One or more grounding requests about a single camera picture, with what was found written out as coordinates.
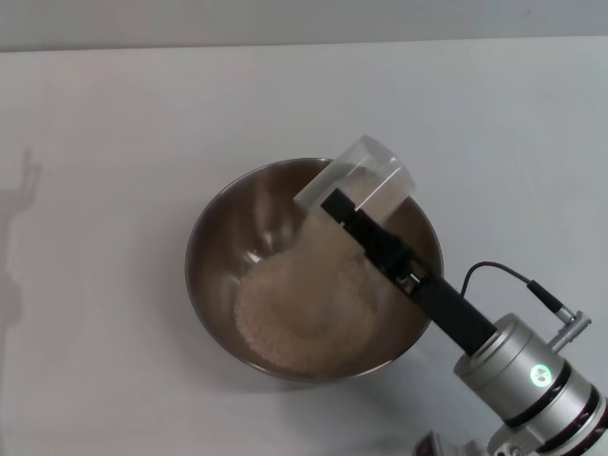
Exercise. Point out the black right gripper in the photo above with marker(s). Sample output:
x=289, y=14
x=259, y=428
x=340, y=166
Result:
x=453, y=313

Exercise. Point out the clear plastic measuring cup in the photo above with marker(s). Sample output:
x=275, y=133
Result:
x=370, y=176

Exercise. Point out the white rice grains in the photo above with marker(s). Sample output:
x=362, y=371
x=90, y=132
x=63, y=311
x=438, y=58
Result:
x=304, y=309

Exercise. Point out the stainless steel mixing bowl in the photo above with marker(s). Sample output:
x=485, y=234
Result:
x=214, y=266

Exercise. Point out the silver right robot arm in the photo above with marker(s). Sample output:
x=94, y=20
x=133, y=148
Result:
x=537, y=394

